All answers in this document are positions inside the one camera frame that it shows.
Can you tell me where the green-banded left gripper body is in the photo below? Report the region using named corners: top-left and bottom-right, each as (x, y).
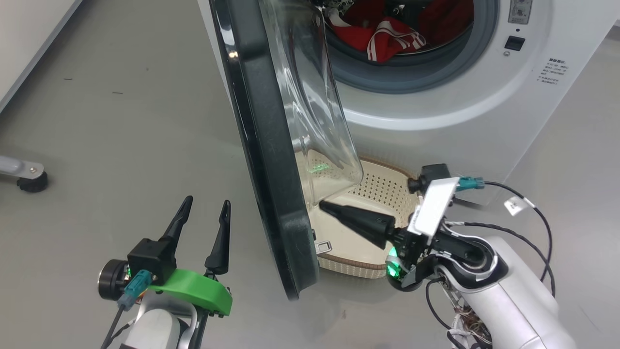
top-left (98, 259), bottom-right (233, 317)

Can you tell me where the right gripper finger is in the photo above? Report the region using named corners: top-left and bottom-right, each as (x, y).
top-left (319, 200), bottom-right (396, 251)

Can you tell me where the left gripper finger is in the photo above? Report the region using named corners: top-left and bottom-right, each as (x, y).
top-left (205, 200), bottom-right (231, 276)
top-left (159, 195), bottom-right (193, 243)

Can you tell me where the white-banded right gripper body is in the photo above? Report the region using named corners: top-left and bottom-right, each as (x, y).
top-left (386, 177), bottom-right (460, 292)

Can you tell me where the black glass washing machine door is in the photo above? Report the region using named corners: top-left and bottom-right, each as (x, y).
top-left (209, 0), bottom-right (365, 301)

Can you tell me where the red white-striped garment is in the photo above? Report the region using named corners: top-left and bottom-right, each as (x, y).
top-left (328, 15), bottom-right (428, 63)

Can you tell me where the plain red garment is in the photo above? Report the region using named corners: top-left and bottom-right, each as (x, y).
top-left (341, 0), bottom-right (475, 48)

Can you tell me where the cream perforated laundry basket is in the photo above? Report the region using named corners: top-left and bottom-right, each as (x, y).
top-left (295, 150), bottom-right (423, 280)

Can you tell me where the white front-load washing machine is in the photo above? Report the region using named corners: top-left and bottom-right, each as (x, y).
top-left (196, 0), bottom-right (620, 206)

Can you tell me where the black round stand foot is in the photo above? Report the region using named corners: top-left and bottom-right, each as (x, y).
top-left (17, 172), bottom-right (49, 193)

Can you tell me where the grey metal stand leg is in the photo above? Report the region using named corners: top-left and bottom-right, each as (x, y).
top-left (0, 155), bottom-right (45, 181)

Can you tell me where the right teal-plug black cable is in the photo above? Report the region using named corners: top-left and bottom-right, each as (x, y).
top-left (457, 176), bottom-right (556, 297)

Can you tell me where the teal-plug black cable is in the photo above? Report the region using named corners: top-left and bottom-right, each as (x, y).
top-left (101, 270), bottom-right (154, 349)
top-left (457, 176), bottom-right (556, 297)

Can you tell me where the left teal-plug black cable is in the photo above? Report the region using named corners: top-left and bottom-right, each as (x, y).
top-left (101, 270), bottom-right (154, 349)

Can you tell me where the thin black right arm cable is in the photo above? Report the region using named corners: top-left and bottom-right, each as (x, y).
top-left (443, 221), bottom-right (551, 283)

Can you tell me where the white cable label tag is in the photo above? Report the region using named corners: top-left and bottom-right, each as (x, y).
top-left (504, 196), bottom-right (536, 217)

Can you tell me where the coloured wire bundle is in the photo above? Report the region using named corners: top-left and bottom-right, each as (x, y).
top-left (446, 291), bottom-right (492, 349)

